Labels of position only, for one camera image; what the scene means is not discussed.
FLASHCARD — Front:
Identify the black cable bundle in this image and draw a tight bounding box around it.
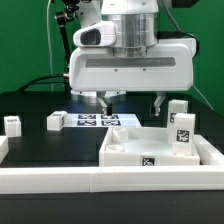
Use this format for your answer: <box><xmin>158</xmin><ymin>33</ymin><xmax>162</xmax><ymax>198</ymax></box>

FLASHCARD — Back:
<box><xmin>18</xmin><ymin>73</ymin><xmax>73</xmax><ymax>93</ymax></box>

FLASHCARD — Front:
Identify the white U-shaped obstacle wall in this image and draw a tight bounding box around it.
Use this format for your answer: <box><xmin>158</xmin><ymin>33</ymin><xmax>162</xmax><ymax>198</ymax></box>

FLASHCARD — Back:
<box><xmin>0</xmin><ymin>135</ymin><xmax>224</xmax><ymax>194</ymax></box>

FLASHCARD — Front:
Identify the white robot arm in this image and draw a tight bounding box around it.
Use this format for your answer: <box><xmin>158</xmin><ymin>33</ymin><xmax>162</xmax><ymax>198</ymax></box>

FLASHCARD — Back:
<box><xmin>69</xmin><ymin>0</ymin><xmax>199</xmax><ymax>115</ymax></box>

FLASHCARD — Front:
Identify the AprilTag base sheet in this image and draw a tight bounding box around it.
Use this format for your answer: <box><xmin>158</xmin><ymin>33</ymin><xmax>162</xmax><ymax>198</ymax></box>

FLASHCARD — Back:
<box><xmin>64</xmin><ymin>114</ymin><xmax>141</xmax><ymax>127</ymax></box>

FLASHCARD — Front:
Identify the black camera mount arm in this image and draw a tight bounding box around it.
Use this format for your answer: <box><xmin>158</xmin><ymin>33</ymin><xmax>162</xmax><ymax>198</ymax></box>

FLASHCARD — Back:
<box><xmin>55</xmin><ymin>0</ymin><xmax>80</xmax><ymax>71</ymax></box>

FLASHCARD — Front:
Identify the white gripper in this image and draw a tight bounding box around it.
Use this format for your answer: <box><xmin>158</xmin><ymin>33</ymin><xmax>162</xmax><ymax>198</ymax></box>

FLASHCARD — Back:
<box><xmin>69</xmin><ymin>21</ymin><xmax>195</xmax><ymax>116</ymax></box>

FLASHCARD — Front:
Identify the white square tabletop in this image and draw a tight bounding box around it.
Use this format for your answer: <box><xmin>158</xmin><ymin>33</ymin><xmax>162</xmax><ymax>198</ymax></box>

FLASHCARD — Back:
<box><xmin>99</xmin><ymin>126</ymin><xmax>200</xmax><ymax>167</ymax></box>

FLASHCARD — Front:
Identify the grey cable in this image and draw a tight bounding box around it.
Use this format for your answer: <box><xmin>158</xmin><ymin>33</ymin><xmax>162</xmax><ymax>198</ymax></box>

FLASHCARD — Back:
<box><xmin>45</xmin><ymin>0</ymin><xmax>56</xmax><ymax>93</ymax></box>

